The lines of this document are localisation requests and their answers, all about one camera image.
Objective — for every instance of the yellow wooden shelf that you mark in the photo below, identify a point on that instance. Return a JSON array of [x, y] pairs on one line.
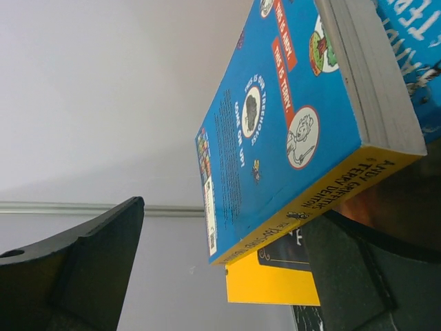
[[247, 281]]

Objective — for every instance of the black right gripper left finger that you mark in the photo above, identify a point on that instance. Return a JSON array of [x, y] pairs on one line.
[[76, 279]]

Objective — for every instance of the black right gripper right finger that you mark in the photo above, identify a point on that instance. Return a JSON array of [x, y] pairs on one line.
[[368, 280]]

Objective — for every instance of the blue 130-Storey Treehouse book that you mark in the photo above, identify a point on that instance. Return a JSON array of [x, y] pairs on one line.
[[312, 110]]

